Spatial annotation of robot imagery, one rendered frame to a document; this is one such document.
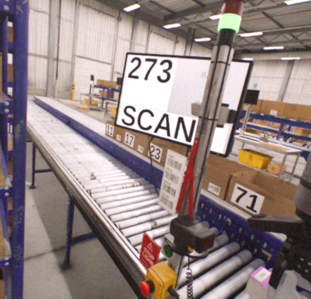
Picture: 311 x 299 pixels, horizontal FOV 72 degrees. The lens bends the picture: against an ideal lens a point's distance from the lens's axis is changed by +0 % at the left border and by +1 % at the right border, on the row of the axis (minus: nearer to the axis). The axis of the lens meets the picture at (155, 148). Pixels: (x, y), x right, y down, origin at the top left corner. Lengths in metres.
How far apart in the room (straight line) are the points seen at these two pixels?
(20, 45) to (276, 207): 1.13
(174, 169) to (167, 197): 0.10
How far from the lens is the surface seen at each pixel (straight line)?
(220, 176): 1.31
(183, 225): 0.62
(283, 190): 1.48
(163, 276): 0.77
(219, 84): 0.60
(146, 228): 1.18
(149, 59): 0.87
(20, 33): 0.56
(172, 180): 0.69
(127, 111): 0.89
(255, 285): 0.59
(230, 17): 0.63
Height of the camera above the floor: 1.41
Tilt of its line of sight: 14 degrees down
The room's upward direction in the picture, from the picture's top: 10 degrees clockwise
